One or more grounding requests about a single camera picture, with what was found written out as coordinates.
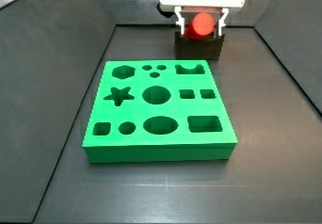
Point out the green foam shape-sorter block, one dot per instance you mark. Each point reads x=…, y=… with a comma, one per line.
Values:
x=158, y=112

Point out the red cylinder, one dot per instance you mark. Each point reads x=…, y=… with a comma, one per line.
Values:
x=201, y=26

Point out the black curved cradle stand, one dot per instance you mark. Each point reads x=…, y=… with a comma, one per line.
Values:
x=198, y=49

